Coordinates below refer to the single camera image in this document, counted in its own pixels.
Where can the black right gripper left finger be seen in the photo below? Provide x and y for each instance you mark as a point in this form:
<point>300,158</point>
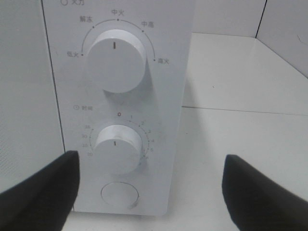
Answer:
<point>43,201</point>

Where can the white microwave door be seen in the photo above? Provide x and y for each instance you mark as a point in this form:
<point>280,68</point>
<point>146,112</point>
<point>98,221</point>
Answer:
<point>30,134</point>

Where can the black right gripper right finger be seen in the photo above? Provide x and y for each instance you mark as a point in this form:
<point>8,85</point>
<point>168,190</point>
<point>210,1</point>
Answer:
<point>256,203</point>

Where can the upper white power knob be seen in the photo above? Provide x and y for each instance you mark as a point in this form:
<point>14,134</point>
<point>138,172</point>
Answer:
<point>116,61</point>

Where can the white timer knob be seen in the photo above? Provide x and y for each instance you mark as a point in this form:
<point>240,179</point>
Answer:
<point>117,150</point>

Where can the white microwave oven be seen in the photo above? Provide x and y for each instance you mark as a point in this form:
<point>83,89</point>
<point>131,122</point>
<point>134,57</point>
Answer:
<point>152,109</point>

